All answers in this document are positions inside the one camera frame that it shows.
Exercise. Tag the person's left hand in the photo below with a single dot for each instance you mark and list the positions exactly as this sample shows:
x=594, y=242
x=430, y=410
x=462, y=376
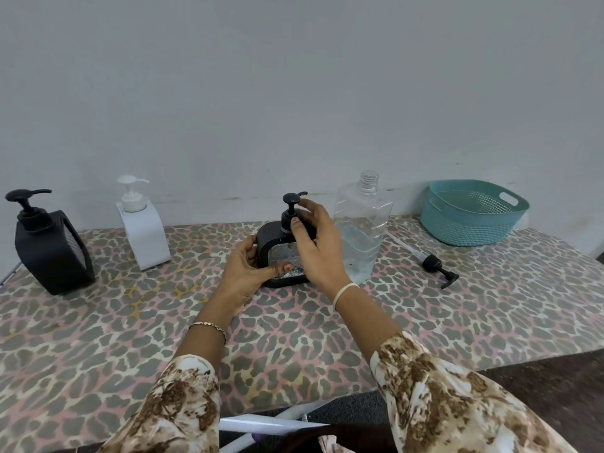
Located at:
x=240, y=283

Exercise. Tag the person's right hand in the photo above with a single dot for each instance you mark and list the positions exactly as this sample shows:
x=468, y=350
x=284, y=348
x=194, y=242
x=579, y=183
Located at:
x=323, y=254

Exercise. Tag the tall clear plastic bottle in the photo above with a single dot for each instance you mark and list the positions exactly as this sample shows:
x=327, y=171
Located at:
x=363, y=231

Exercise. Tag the black square soap dispenser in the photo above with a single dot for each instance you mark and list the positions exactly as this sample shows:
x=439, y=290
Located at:
x=273, y=240

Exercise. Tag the short black pump head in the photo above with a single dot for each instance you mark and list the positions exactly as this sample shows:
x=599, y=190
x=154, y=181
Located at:
x=288, y=216

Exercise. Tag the white soap dispenser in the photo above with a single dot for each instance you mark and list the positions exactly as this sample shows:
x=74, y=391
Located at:
x=146, y=240

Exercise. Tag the black pump with long tube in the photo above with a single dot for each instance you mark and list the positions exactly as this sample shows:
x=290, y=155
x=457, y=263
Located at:
x=431, y=263

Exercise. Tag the teal plastic basket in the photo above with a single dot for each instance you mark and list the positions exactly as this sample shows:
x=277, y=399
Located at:
x=472, y=226

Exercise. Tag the person's right forearm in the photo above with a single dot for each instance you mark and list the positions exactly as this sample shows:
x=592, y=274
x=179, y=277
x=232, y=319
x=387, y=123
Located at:
x=363, y=325

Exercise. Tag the person's left forearm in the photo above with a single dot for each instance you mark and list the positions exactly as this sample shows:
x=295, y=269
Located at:
x=203, y=344

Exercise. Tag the person's dark maroon garment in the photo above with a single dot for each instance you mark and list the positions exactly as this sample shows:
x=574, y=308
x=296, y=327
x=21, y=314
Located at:
x=358, y=441

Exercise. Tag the white wrist band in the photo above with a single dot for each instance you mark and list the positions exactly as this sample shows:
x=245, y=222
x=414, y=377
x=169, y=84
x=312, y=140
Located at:
x=342, y=294

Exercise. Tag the leopard print ironing board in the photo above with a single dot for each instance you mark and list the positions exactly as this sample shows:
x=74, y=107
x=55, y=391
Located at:
x=292, y=353

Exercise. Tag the white ironing board leg frame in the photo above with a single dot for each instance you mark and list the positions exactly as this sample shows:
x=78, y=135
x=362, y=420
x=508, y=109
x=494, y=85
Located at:
x=259, y=425

